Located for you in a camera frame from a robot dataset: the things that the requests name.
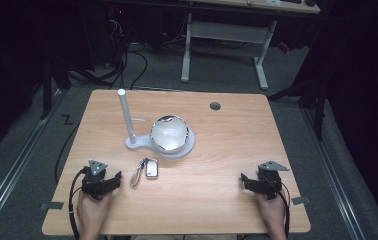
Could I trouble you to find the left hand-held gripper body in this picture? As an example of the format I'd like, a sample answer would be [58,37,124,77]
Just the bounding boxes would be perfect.
[81,159,112,201]

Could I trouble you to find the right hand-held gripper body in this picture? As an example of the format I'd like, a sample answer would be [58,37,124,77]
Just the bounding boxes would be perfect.
[256,160,291,201]

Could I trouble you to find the person's right hand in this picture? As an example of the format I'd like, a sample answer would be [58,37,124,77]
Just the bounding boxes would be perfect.
[254,191,287,225]

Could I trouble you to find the grey tape piece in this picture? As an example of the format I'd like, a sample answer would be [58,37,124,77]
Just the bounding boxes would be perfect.
[39,201,65,211]
[291,195,311,206]

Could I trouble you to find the silver car key fob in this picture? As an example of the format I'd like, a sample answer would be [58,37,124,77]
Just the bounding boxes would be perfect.
[145,158,160,180]

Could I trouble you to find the white stand with pole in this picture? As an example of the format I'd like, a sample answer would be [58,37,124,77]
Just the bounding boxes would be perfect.
[117,87,197,160]

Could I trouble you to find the silver bowl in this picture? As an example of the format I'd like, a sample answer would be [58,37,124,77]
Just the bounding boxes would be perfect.
[149,114,191,155]

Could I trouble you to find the black tripod stand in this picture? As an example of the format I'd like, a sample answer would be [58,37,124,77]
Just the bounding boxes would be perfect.
[267,74,330,142]

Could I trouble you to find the white-legged wooden desk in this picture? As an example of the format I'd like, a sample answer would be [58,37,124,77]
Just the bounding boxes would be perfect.
[180,0,321,91]

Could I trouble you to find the silver carabiner key ring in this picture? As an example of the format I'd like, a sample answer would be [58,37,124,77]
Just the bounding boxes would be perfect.
[129,157,149,188]

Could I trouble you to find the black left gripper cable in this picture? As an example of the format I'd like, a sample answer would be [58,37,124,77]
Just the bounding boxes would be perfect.
[67,167,89,240]

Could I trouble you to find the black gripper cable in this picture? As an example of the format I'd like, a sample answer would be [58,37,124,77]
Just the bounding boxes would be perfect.
[67,167,89,240]
[277,181,292,240]

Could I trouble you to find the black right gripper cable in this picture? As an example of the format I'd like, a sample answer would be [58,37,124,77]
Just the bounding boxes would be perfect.
[277,181,292,240]

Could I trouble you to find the metal floor rail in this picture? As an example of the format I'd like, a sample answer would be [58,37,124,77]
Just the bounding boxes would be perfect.
[0,89,65,234]
[301,108,366,240]

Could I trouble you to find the black floor cables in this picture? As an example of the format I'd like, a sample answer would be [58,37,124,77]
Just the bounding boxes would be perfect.
[68,18,188,90]

